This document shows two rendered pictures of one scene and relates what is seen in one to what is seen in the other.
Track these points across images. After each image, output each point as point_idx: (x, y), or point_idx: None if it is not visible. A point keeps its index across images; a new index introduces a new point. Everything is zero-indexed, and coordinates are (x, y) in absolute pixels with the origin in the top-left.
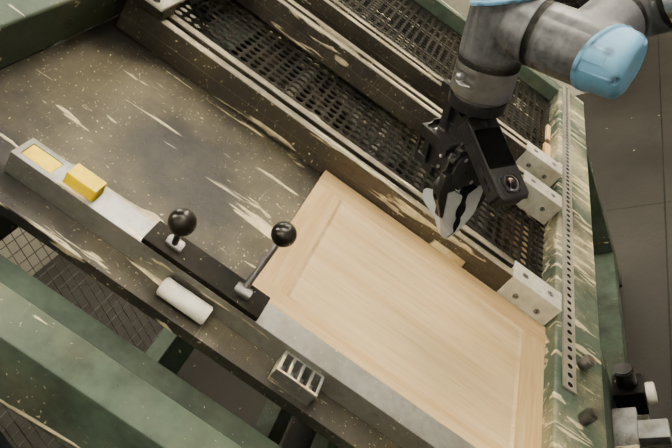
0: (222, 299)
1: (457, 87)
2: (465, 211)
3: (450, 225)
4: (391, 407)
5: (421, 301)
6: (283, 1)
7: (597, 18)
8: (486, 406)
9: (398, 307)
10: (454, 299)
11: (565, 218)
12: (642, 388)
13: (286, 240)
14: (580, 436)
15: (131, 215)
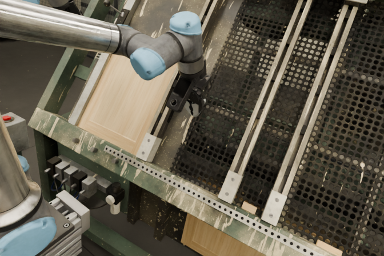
0: None
1: None
2: None
3: None
4: (92, 76)
5: (135, 95)
6: (295, 16)
7: None
8: (102, 114)
9: (130, 86)
10: (140, 110)
11: (215, 202)
12: (109, 192)
13: None
14: (90, 146)
15: (130, 4)
